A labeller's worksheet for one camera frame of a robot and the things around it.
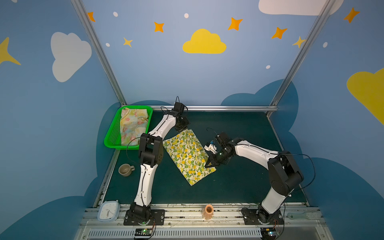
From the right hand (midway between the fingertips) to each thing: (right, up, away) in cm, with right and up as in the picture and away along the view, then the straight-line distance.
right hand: (207, 165), depth 84 cm
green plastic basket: (-63, +14, +16) cm, 66 cm away
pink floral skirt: (-54, +26, +29) cm, 67 cm away
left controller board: (-32, -28, -14) cm, 45 cm away
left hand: (-10, +23, +18) cm, 31 cm away
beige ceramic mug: (-49, -4, +4) cm, 49 cm away
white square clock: (-50, -20, -11) cm, 55 cm away
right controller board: (+29, -30, -13) cm, 43 cm away
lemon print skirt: (-11, +5, +12) cm, 17 cm away
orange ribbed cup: (-1, -16, -19) cm, 24 cm away
